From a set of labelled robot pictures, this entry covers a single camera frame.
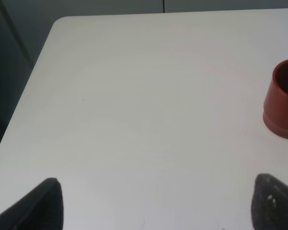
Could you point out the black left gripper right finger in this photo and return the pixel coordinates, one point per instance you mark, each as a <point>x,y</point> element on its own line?
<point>269,207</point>

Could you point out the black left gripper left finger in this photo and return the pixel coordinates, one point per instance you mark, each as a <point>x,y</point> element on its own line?
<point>40,209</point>

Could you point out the red plastic cup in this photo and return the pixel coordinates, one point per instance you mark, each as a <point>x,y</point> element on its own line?
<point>275,114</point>

